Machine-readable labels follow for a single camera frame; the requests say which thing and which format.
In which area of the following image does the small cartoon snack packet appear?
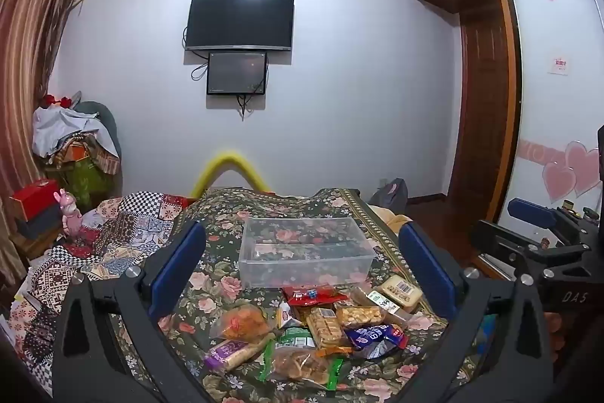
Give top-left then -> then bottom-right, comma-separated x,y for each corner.
275,301 -> 303,329

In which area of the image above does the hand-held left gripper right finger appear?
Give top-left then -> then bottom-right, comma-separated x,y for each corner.
399,221 -> 555,403

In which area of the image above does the wooden door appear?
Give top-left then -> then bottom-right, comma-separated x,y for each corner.
448,11 -> 520,219

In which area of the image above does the yellow foam tube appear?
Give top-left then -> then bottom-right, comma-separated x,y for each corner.
191,149 -> 272,198

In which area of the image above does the striped brown curtain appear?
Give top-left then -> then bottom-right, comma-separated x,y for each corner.
0,0 -> 92,215

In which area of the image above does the white sliding door with hearts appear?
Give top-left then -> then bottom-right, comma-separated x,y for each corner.
491,0 -> 604,234

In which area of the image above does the grey bag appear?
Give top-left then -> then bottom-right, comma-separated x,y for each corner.
368,178 -> 409,212

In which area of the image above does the floral blanket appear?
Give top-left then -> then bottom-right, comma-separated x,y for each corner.
108,186 -> 477,403

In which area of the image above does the cream cake packet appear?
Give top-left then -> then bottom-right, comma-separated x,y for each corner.
380,275 -> 423,308

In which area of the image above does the patchwork quilt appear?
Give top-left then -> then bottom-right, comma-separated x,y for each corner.
9,190 -> 199,385

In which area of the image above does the green label snack packet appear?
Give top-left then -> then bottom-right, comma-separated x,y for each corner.
276,327 -> 314,349

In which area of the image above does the brown cake packet green label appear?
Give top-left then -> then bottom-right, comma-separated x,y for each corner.
351,287 -> 416,320

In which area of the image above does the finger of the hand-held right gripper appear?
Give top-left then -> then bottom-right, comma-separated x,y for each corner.
472,219 -> 590,277
508,197 -> 601,244

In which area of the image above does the pink toy figure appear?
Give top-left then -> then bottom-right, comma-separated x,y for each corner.
53,190 -> 82,238

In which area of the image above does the clear cracker packet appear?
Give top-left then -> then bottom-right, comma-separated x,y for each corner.
307,307 -> 353,357

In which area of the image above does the pile of clothes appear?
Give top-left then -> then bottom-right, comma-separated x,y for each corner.
32,94 -> 122,210

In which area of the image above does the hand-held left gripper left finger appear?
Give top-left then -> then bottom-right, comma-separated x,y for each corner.
51,220 -> 222,403

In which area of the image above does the clear plastic storage box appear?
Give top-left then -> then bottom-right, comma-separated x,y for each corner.
238,217 -> 374,289

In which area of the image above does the red snack packet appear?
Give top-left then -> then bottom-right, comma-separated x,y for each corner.
282,285 -> 350,307

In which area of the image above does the red box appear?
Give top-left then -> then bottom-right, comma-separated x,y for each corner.
10,179 -> 62,219

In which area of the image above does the wall television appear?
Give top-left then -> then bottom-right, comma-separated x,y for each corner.
185,0 -> 296,53

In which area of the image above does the yellow fleece blanket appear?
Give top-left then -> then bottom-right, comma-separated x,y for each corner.
368,205 -> 413,234

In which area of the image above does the purple biscuit packet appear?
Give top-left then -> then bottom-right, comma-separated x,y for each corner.
204,334 -> 274,373

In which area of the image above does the peanut brittle packet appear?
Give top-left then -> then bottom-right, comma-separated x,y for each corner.
337,305 -> 385,328

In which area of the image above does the small wall monitor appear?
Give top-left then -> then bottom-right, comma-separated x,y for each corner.
206,51 -> 269,96

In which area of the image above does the blue biscuit packet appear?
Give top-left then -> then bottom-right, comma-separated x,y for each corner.
344,324 -> 409,359

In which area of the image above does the green-edged clear snack bag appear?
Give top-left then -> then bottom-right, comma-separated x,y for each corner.
259,339 -> 344,392

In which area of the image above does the orange snack bag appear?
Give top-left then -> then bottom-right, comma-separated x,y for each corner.
210,304 -> 274,342

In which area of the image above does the grey box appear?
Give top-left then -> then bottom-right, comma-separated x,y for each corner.
14,213 -> 63,239

